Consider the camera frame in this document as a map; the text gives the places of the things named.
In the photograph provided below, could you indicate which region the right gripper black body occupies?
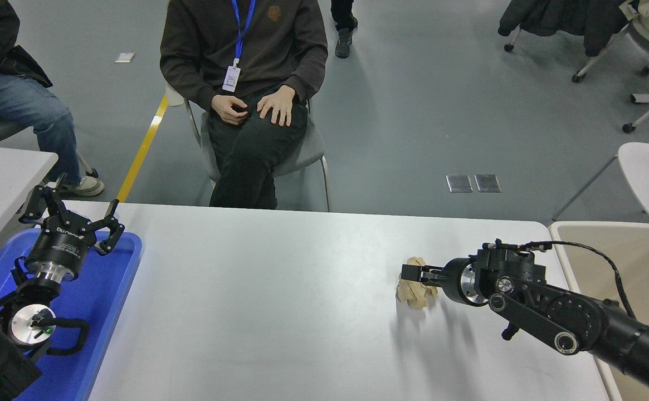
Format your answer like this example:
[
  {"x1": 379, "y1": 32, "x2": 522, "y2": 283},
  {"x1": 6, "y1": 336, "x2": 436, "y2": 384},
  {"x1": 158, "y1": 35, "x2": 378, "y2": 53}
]
[{"x1": 440, "y1": 258, "x2": 472, "y2": 304}]

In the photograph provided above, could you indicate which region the large pale bin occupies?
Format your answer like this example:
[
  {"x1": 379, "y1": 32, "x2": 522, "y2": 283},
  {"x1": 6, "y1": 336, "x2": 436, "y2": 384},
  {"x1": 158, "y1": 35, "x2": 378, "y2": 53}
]
[{"x1": 549, "y1": 221, "x2": 649, "y2": 401}]

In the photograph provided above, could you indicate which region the white side table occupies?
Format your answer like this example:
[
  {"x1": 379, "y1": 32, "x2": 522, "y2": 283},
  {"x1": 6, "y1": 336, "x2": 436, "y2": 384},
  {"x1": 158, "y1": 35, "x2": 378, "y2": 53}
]
[{"x1": 0, "y1": 144, "x2": 59, "y2": 262}]

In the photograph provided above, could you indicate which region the blue plastic tray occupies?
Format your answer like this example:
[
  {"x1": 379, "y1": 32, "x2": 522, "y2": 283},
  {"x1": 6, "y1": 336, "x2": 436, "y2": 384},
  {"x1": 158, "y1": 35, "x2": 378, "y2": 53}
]
[{"x1": 0, "y1": 228, "x2": 144, "y2": 401}]

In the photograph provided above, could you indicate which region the dark jacket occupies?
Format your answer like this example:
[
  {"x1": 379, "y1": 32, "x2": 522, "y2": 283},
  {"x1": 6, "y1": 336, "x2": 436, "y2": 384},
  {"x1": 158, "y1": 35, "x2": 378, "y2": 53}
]
[{"x1": 497, "y1": 0, "x2": 637, "y2": 58}]

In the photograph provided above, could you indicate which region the white and grey chair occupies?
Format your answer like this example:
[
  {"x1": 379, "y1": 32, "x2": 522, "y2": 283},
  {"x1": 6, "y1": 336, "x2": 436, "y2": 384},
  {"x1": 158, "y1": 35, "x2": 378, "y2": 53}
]
[{"x1": 165, "y1": 84, "x2": 332, "y2": 212}]

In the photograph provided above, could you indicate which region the person's right hand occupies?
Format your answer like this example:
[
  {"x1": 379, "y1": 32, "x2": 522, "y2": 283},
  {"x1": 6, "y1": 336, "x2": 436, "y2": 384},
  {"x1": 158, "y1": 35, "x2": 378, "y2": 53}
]
[{"x1": 211, "y1": 95, "x2": 249, "y2": 126}]

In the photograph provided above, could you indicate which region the tan paper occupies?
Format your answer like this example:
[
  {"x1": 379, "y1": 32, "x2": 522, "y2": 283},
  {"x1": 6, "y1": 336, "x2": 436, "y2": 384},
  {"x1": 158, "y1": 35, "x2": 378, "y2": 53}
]
[{"x1": 396, "y1": 257, "x2": 440, "y2": 310}]

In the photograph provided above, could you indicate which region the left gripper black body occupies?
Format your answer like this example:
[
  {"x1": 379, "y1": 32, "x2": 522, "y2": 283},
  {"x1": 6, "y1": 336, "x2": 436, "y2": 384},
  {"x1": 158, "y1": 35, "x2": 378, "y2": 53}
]
[{"x1": 25, "y1": 220, "x2": 97, "y2": 273}]

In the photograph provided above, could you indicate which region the person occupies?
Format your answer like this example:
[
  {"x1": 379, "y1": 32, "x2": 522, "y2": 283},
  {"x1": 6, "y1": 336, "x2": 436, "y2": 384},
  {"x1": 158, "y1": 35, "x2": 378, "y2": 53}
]
[
  {"x1": 159, "y1": 0, "x2": 329, "y2": 209},
  {"x1": 0, "y1": 0, "x2": 106, "y2": 197},
  {"x1": 330, "y1": 0, "x2": 359, "y2": 59}
]

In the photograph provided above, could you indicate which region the blue lanyard with badge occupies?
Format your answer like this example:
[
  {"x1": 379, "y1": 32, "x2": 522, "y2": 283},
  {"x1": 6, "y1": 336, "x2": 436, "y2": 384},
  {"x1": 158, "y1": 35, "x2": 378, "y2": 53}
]
[{"x1": 222, "y1": 0, "x2": 257, "y2": 93}]

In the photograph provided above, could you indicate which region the person's left hand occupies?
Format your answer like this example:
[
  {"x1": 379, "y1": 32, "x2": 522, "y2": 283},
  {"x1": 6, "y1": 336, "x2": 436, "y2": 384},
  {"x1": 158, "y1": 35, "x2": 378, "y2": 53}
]
[{"x1": 257, "y1": 85, "x2": 295, "y2": 127}]

